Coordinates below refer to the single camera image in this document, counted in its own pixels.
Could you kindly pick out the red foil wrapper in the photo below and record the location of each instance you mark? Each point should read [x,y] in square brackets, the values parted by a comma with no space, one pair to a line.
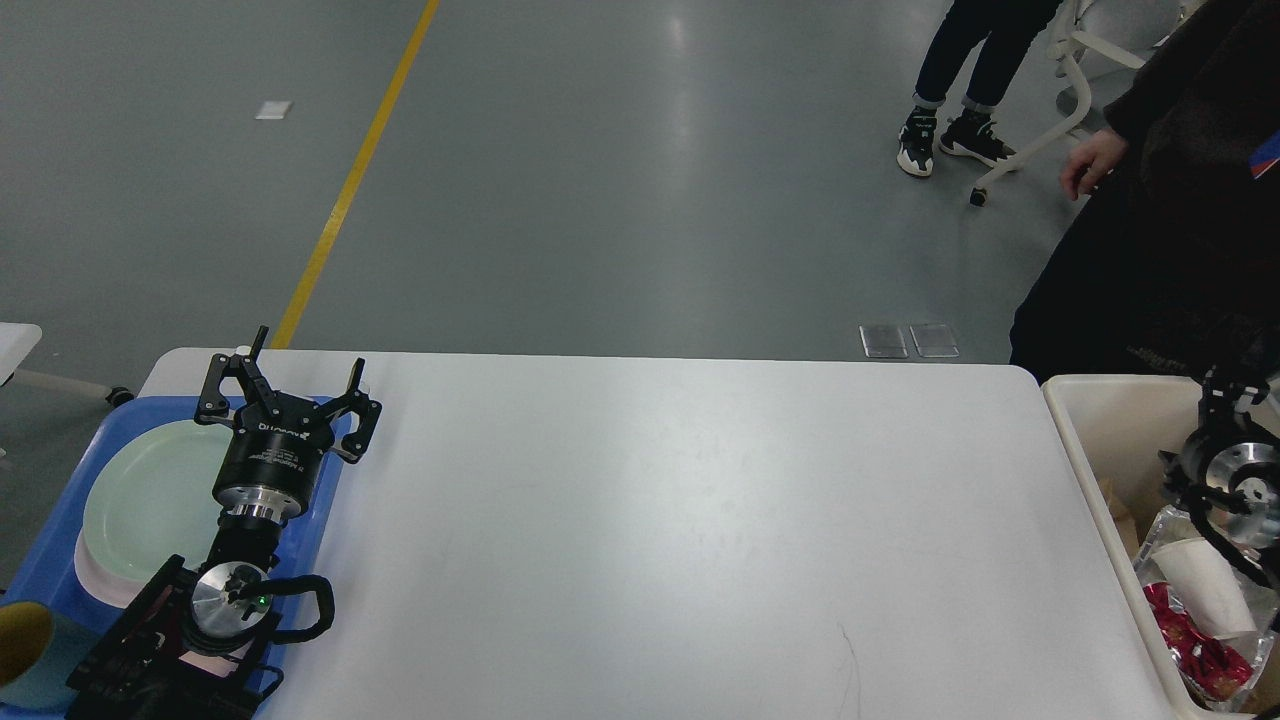
[1215,670]

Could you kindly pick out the brown paper bag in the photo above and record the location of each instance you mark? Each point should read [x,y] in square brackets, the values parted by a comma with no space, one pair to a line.
[1122,518]

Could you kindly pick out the aluminium foil tray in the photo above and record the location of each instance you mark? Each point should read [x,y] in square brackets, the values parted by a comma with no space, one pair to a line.
[1174,525]

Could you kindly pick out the right floor outlet plate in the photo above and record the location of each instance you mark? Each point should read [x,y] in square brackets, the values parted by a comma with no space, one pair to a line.
[935,340]

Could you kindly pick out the green plate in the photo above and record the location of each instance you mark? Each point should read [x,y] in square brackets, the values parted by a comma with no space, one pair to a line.
[153,500]

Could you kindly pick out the pink plate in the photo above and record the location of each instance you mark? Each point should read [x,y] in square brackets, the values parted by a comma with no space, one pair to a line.
[107,578]

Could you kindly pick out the floor outlet plate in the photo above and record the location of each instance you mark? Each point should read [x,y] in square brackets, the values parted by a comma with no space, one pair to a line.
[935,340]
[883,342]

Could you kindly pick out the beige plastic bin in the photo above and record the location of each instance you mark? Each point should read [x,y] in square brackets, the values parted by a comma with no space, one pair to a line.
[1115,426]

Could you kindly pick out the dark green mug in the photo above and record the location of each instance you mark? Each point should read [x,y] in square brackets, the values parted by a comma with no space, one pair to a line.
[40,649]

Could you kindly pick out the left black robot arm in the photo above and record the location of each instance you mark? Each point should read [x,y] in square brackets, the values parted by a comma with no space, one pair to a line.
[193,643]

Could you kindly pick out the blue plastic tray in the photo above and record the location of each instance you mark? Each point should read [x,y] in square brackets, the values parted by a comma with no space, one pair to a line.
[48,575]

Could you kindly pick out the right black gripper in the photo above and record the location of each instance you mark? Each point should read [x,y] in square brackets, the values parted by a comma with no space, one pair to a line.
[1229,393]

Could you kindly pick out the white paper cup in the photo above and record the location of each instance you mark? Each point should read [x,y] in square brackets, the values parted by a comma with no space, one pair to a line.
[1205,583]

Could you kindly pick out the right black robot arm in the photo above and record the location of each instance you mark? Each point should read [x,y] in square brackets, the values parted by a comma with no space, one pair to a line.
[1225,475]

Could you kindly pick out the grey chair at left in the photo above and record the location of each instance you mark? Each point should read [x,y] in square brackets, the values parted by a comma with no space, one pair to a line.
[114,396]

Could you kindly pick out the left floor outlet plate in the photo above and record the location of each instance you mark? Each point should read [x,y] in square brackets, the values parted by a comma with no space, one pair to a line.
[883,342]

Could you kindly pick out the standing person's right hand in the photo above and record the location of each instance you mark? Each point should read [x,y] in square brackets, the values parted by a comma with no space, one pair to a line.
[1092,161]

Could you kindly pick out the white paper scrap on floor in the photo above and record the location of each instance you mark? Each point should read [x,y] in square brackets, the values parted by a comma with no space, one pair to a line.
[274,110]

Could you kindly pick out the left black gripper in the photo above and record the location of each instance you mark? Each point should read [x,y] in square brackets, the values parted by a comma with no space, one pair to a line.
[272,460]

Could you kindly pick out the standing person in black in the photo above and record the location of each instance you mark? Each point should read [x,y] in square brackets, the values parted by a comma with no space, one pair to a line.
[1171,266]

